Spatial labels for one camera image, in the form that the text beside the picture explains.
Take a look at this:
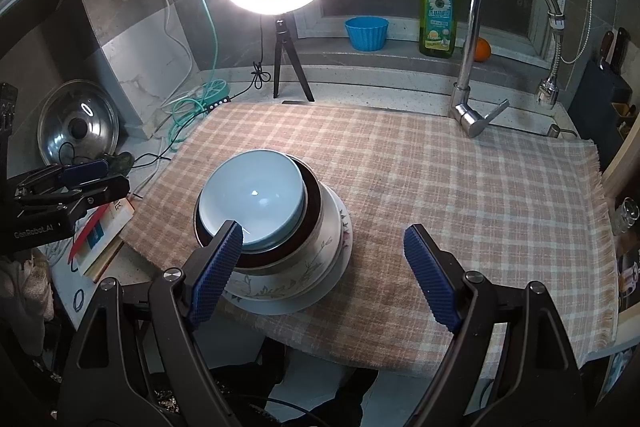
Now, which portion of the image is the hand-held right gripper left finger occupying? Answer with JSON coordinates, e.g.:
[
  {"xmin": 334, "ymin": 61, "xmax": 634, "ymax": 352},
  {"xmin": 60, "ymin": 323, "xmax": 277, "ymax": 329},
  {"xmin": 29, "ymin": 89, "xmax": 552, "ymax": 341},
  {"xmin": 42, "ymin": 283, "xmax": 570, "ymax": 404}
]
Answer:
[{"xmin": 57, "ymin": 219, "xmax": 245, "ymax": 427}]

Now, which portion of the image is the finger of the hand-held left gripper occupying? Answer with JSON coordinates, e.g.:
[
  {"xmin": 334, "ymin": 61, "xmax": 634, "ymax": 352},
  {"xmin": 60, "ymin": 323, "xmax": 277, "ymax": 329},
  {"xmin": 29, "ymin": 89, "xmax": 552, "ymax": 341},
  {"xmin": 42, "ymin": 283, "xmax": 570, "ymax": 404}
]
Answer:
[
  {"xmin": 52, "ymin": 159, "xmax": 110, "ymax": 188},
  {"xmin": 65, "ymin": 173, "xmax": 131, "ymax": 220}
]

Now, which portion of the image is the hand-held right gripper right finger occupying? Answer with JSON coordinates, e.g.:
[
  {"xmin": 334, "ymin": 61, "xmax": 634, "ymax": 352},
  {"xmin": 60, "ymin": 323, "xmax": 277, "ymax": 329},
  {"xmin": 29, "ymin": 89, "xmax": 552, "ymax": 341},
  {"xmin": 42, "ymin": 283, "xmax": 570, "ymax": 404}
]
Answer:
[{"xmin": 403, "ymin": 223, "xmax": 586, "ymax": 427}]

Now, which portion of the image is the white plate with branch print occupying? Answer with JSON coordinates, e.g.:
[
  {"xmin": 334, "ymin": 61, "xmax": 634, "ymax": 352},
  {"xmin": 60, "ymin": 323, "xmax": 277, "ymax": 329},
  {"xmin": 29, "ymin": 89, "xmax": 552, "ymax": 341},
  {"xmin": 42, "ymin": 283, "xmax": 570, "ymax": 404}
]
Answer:
[{"xmin": 222, "ymin": 207, "xmax": 351, "ymax": 304}]

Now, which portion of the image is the red steel bowl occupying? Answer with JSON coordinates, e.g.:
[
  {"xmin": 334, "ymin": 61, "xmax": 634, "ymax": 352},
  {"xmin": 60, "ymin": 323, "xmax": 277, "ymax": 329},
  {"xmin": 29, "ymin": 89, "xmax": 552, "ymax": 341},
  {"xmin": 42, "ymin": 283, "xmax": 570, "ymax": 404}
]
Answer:
[{"xmin": 192, "ymin": 157, "xmax": 321, "ymax": 269}]

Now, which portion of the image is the pink floral plate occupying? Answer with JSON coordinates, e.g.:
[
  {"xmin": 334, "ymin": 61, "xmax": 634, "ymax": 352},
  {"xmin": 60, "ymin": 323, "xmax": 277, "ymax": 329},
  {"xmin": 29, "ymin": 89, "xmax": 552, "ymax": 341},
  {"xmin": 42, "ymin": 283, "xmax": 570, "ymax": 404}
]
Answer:
[
  {"xmin": 225, "ymin": 207, "xmax": 355, "ymax": 315},
  {"xmin": 320, "ymin": 192, "xmax": 355, "ymax": 288}
]

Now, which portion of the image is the light blue ceramic bowl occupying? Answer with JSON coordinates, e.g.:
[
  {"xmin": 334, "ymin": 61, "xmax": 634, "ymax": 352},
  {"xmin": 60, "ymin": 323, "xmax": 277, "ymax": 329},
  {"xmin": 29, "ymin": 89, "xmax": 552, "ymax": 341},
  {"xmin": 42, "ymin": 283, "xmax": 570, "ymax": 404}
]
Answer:
[{"xmin": 197, "ymin": 149, "xmax": 307, "ymax": 253}]

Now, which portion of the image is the person's left hand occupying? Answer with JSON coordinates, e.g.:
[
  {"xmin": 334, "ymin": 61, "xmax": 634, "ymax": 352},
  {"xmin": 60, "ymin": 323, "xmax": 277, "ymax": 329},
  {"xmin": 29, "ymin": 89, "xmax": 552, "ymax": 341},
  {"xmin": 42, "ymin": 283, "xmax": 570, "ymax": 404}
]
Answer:
[{"xmin": 0, "ymin": 257, "xmax": 56, "ymax": 355}]

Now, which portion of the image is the dark green cloth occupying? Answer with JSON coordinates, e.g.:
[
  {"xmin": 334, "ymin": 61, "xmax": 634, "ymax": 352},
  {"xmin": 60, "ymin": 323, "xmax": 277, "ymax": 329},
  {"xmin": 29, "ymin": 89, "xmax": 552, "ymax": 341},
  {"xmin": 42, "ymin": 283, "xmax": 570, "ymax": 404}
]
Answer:
[{"xmin": 102, "ymin": 153, "xmax": 135, "ymax": 175}]

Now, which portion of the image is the paper booklet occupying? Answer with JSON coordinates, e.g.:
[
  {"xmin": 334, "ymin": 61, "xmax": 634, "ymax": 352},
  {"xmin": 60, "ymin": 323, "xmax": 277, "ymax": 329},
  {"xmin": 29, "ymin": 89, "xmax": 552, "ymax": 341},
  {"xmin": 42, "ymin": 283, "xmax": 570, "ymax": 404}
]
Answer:
[{"xmin": 67, "ymin": 198, "xmax": 137, "ymax": 284}]

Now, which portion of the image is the steel pot lid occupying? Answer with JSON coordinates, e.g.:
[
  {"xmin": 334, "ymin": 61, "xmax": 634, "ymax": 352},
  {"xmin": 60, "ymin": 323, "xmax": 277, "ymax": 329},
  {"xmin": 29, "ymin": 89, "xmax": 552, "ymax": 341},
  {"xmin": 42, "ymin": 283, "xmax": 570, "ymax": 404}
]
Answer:
[{"xmin": 37, "ymin": 79, "xmax": 120, "ymax": 165}]

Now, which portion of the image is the checked table cloth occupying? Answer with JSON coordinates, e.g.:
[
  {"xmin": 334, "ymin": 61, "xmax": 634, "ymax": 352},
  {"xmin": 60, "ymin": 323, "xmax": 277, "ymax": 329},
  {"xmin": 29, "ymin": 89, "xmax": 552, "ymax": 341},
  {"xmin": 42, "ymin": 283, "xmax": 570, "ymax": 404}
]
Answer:
[{"xmin": 120, "ymin": 101, "xmax": 616, "ymax": 380}]

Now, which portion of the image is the glass cup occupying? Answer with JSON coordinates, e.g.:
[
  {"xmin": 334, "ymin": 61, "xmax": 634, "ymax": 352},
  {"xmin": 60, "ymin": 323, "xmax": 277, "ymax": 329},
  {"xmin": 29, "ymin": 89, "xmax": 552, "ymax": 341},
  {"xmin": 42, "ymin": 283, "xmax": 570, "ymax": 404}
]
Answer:
[{"xmin": 612, "ymin": 197, "xmax": 638, "ymax": 233}]

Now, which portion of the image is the chrome kitchen faucet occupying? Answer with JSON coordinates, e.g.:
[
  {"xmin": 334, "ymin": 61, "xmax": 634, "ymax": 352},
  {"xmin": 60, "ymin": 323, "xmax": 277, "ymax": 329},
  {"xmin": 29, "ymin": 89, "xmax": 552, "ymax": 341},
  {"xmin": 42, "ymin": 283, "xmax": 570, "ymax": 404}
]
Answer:
[{"xmin": 450, "ymin": 0, "xmax": 566, "ymax": 138}]

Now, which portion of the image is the dark knife block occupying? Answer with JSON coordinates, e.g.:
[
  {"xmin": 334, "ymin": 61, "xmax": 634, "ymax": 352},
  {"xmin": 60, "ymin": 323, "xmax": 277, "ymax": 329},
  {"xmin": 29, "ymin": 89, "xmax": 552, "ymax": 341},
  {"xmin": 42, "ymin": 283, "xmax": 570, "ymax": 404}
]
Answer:
[{"xmin": 567, "ymin": 57, "xmax": 633, "ymax": 158}]

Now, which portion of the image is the blue fluted silicone cup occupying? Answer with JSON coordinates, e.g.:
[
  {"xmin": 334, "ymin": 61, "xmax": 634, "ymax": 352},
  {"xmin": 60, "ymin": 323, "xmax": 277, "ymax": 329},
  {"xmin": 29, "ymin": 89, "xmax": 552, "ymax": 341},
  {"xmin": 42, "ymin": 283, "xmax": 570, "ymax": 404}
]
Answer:
[{"xmin": 344, "ymin": 17, "xmax": 390, "ymax": 52}]

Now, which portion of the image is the white cable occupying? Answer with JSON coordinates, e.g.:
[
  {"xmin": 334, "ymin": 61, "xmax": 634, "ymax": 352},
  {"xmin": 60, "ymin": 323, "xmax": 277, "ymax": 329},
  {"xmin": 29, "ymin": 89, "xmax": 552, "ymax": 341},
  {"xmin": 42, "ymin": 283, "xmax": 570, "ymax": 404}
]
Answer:
[{"xmin": 150, "ymin": 0, "xmax": 201, "ymax": 118}]

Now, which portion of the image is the black ring light cable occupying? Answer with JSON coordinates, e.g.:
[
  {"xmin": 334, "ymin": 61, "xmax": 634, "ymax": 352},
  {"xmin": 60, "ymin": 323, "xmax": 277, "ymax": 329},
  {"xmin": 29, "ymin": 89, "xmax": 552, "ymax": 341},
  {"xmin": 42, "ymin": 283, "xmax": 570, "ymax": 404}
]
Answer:
[{"xmin": 250, "ymin": 17, "xmax": 271, "ymax": 90}]

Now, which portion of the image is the teal power cable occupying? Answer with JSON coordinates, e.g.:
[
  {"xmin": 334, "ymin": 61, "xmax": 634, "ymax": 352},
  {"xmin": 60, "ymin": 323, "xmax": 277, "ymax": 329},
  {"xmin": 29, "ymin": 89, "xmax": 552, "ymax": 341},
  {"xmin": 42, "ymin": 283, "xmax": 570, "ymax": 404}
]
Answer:
[{"xmin": 172, "ymin": 0, "xmax": 228, "ymax": 148}]

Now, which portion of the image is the brown handled knife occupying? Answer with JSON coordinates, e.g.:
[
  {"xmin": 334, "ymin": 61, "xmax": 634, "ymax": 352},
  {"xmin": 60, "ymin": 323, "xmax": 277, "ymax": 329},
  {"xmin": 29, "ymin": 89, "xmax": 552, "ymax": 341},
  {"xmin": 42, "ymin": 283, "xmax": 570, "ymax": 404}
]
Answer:
[{"xmin": 599, "ymin": 31, "xmax": 615, "ymax": 72}]

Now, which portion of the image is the black handled knife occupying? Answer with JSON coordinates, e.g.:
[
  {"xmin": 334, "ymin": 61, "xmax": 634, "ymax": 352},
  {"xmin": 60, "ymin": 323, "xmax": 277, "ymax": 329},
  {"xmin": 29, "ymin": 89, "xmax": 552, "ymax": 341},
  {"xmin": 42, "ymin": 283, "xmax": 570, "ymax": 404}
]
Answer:
[{"xmin": 612, "ymin": 27, "xmax": 628, "ymax": 75}]

